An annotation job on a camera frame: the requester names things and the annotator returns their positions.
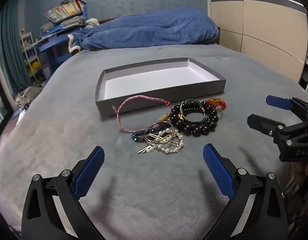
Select blue blanket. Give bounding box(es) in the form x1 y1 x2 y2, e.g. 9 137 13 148
67 7 220 53

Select pearl bracelet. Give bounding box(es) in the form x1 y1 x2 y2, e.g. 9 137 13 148
154 129 184 155

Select teal curtain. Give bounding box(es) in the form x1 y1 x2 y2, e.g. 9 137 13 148
0 0 32 98

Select grey cloth pile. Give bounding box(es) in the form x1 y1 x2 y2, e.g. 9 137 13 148
15 86 43 110

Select white shelf rack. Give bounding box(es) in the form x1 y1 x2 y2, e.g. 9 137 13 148
20 29 48 87

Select gold bar hair pins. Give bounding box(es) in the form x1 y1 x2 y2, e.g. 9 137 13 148
148 130 176 145

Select patterned brown cloth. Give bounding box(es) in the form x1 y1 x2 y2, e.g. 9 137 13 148
282 160 308 230

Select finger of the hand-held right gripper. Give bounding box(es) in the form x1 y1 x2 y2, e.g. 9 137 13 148
266 95 308 123
247 114 293 143

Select stack of papers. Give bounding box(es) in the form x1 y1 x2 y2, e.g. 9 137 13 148
40 16 86 32

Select pink cord bracelet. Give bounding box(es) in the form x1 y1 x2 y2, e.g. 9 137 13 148
112 94 171 132

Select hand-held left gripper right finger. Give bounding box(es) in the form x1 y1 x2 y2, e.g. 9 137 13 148
203 143 287 240

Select pearl hair clip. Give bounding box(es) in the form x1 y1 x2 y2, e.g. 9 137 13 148
137 140 161 155

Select red and gold charm bracelet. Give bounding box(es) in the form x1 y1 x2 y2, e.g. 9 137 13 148
204 97 227 112

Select grey cardboard tray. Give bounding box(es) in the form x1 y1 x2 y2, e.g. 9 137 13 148
95 57 227 117

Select large black bead bracelet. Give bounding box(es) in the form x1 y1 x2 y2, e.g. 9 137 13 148
169 100 219 137

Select row of colourful books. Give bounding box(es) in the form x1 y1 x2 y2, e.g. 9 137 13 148
45 0 86 23

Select beige wardrobe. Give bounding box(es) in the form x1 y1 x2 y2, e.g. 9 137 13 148
206 0 308 85

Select blue wooden desk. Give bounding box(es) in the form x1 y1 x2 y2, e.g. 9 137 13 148
35 6 89 73

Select blue crystal bead bracelet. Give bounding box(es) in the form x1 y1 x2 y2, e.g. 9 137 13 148
131 122 173 142

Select silver bangle with yellow charm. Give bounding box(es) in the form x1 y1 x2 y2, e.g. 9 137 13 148
143 114 175 144

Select white plush toy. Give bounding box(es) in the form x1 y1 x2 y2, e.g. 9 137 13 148
85 17 101 28

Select plain silver bangle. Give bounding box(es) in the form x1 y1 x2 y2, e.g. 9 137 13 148
180 99 207 124

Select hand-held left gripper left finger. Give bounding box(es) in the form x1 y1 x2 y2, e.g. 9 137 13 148
21 145 106 240

